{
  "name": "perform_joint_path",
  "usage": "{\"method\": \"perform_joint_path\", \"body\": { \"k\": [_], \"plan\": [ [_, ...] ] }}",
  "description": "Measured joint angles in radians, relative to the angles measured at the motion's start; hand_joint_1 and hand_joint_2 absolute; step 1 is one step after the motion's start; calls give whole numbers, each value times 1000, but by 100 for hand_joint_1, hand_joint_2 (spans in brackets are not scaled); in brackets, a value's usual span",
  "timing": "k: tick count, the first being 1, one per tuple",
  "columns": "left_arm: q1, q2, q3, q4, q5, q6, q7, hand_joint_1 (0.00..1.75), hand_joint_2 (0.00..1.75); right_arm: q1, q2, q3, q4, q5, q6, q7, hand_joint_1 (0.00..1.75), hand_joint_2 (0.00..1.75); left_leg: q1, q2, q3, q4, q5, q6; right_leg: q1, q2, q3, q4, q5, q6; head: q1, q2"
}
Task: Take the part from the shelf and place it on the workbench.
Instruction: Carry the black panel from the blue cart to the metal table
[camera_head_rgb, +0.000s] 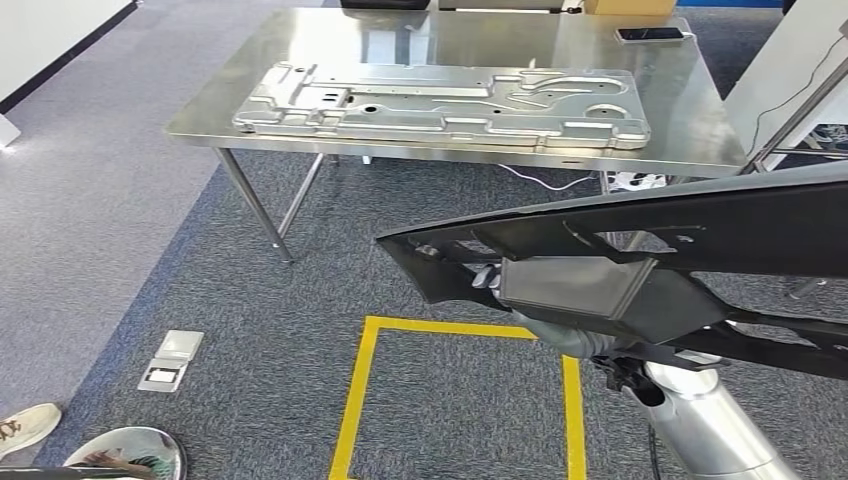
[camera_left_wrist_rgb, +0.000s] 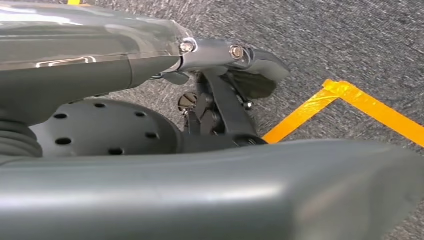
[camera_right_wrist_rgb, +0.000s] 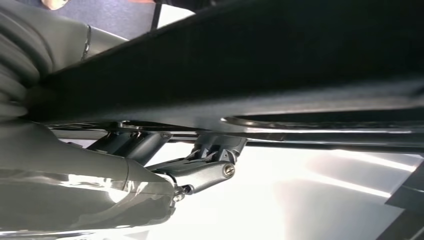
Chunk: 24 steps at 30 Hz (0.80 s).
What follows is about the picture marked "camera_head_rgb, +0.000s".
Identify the white power strip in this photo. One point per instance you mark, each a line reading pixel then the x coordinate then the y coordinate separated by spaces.
pixel 636 181

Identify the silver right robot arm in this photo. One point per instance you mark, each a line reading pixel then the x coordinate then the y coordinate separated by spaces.
pixel 709 424

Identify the silver floor socket box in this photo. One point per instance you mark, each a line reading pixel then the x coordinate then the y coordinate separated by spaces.
pixel 171 361

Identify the stamped silver metal panel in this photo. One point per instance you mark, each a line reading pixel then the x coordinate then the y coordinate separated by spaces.
pixel 430 109

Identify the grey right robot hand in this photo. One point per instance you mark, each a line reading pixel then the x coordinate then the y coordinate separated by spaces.
pixel 553 338

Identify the person's foot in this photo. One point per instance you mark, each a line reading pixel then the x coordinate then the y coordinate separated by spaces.
pixel 828 136
pixel 30 427

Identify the white floor object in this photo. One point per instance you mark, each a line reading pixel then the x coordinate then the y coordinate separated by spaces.
pixel 8 131

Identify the yellow floor tape square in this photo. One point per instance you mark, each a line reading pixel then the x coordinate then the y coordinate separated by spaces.
pixel 354 397

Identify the blue panel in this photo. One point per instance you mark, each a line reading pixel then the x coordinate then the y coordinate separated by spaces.
pixel 729 2

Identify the black smartphone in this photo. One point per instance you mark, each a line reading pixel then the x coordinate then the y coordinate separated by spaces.
pixel 649 34

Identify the tan cardboard box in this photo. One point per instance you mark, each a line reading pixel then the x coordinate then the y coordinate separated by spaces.
pixel 629 6

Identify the long black plastic part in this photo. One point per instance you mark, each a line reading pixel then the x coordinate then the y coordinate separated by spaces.
pixel 762 225

